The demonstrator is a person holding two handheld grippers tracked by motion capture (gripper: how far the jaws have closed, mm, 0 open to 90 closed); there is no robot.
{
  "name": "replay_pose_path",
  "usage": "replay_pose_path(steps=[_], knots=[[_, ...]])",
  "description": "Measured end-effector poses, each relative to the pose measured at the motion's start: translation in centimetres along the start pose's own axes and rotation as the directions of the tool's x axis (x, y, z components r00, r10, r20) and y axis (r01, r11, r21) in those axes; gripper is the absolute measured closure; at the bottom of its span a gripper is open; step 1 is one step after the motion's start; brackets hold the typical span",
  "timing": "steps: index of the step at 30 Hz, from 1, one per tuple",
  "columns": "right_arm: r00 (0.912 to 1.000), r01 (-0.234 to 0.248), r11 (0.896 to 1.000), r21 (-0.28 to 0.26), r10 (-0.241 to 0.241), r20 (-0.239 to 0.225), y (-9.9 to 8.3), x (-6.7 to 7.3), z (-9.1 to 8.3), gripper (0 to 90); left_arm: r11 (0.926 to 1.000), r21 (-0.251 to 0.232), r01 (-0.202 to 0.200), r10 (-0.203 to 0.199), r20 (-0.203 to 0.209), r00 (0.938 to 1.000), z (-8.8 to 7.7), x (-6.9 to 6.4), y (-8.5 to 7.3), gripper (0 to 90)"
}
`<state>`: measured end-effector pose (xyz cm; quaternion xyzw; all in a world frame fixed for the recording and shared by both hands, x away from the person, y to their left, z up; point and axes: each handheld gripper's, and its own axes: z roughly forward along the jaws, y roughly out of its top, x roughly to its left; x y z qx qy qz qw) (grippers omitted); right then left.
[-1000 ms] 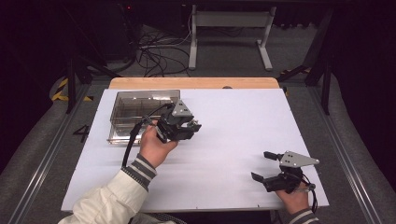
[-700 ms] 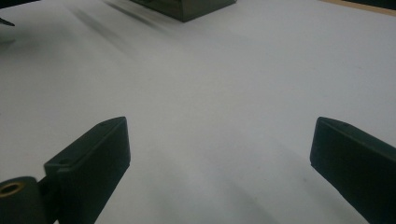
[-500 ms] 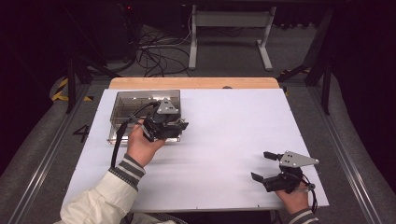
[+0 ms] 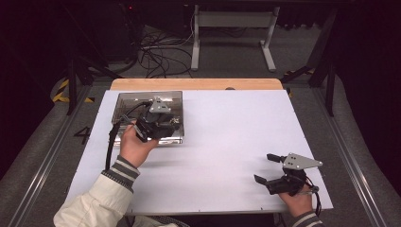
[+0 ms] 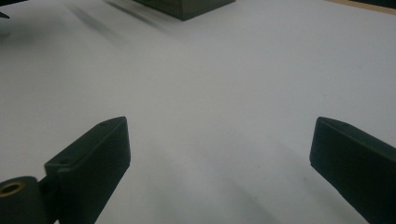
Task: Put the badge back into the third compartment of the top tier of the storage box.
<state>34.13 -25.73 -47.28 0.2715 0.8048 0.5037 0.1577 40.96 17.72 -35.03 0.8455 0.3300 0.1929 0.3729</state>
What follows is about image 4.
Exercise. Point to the aluminium floor rail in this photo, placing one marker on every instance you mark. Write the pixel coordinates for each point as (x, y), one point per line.
(47, 160)
(346, 157)

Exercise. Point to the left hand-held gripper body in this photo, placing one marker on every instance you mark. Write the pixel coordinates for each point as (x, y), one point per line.
(156, 121)

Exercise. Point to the person's left hand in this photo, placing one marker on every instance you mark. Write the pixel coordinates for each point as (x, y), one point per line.
(135, 148)

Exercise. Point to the smoky clear plastic drawer box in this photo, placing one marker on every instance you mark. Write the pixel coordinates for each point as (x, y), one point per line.
(126, 105)

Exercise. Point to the wooden table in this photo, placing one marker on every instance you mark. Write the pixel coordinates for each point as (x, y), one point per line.
(195, 84)

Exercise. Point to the black metal stand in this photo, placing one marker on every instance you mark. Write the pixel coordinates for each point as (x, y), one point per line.
(329, 72)
(73, 85)

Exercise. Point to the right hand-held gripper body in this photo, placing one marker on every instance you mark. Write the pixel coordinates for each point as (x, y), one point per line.
(298, 164)

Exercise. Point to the white metal desk frame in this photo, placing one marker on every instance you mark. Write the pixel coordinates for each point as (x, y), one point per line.
(235, 19)

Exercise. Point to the person's right hand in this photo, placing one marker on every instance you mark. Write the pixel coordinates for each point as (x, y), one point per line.
(296, 203)

